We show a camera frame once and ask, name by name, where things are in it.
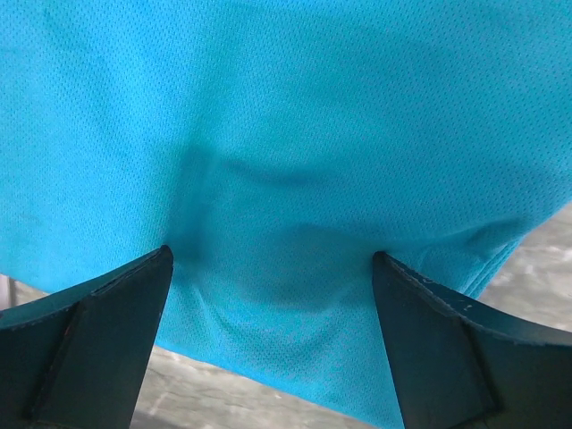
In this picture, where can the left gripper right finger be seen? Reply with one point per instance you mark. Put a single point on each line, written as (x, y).
(458, 363)

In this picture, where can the teal t shirt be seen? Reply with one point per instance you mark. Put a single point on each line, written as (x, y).
(275, 146)

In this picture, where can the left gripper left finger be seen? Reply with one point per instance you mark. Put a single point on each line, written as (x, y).
(77, 358)

